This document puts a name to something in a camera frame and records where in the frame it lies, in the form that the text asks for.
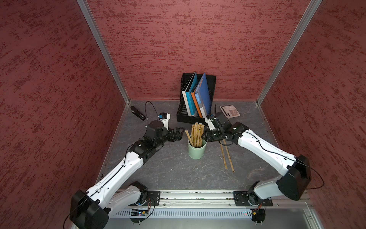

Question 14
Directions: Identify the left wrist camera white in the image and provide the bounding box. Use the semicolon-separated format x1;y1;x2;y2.
158;113;171;130

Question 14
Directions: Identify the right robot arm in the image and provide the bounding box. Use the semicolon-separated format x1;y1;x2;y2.
203;122;311;206

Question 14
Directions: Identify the pink calculator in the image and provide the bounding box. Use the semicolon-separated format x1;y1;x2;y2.
220;105;240;119

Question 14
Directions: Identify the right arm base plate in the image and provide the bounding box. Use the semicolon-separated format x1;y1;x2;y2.
233;191;273;208

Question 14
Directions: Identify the orange book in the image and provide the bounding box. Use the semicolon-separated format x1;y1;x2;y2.
191;85;203;118

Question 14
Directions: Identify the aluminium front rail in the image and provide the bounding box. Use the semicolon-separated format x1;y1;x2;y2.
143;190;314;209

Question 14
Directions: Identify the black mesh file holder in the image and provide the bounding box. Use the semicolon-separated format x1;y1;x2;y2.
176;73;216;124

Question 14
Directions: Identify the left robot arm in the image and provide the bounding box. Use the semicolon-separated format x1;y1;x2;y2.
68;120;185;229

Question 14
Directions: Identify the green metal cup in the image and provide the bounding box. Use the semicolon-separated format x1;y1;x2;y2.
188;140;207;160

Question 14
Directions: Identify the teal book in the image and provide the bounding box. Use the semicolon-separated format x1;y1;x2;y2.
187;72;198;116

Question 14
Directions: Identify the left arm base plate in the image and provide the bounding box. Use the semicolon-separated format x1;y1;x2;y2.
129;190;161;207

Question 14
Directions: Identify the paper straw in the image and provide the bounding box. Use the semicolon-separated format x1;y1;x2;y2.
219;141;228;169
223;140;235;173

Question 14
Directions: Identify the blue folder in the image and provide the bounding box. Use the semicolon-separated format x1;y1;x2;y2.
197;73;212;116

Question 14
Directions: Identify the black stapler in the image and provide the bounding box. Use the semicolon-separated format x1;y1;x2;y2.
131;106;146;121

